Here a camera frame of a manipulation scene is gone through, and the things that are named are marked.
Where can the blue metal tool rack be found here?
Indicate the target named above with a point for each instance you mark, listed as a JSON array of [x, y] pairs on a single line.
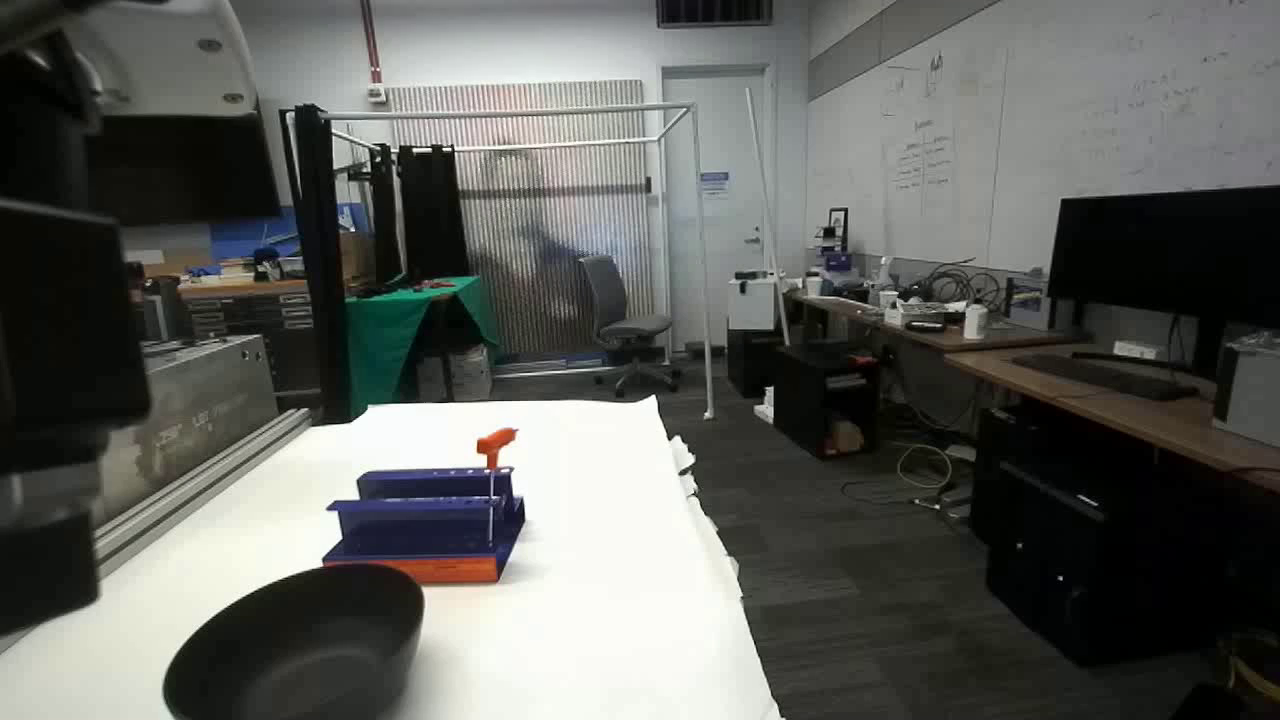
[[424, 524]]

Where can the black keyboard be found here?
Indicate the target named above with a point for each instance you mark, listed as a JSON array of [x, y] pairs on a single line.
[[1106, 374]]

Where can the grey box on desk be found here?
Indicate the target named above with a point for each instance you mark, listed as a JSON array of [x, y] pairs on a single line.
[[1254, 392]]

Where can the black computer tower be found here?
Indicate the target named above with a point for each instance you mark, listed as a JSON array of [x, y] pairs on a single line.
[[1080, 562]]

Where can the black wall screen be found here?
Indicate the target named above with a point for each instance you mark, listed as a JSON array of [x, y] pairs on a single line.
[[183, 170]]

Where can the wooden desk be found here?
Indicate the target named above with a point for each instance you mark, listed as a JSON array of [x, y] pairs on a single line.
[[1144, 417]]

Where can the white cup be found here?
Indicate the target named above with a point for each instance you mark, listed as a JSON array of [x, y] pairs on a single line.
[[975, 321]]

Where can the long cluttered workbench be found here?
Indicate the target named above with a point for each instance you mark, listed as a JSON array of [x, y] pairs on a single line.
[[932, 334]]

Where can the white table cover sheet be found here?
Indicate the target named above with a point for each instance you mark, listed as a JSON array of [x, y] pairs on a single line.
[[602, 584]]

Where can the aluminium rail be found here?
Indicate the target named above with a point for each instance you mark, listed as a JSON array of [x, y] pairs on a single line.
[[203, 486]]

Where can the wall whiteboard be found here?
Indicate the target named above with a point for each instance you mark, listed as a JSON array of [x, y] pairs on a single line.
[[1065, 105]]

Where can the black upright post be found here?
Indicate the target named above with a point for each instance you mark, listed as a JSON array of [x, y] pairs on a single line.
[[322, 266]]

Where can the black cabinet under workbench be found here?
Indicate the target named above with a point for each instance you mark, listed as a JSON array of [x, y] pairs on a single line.
[[824, 401]]

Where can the red wall pipe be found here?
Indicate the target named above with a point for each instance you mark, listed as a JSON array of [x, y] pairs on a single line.
[[368, 44]]

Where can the white pipe frame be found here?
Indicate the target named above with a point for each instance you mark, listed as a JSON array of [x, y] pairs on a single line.
[[697, 266]]

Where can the ceiling air vent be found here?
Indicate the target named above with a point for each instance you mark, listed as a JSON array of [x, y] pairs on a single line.
[[713, 9]]

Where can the grey metal block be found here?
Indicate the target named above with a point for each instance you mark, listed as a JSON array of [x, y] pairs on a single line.
[[185, 401]]

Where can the grey office chair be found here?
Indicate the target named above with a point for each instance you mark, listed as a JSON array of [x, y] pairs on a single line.
[[627, 321]]

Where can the black upright panel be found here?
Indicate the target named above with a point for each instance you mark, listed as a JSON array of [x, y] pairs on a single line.
[[434, 214]]

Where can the white door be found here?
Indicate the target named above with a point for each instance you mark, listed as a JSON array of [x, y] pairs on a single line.
[[713, 133]]

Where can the black computer monitor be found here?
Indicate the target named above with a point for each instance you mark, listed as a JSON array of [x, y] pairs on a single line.
[[1160, 254]]

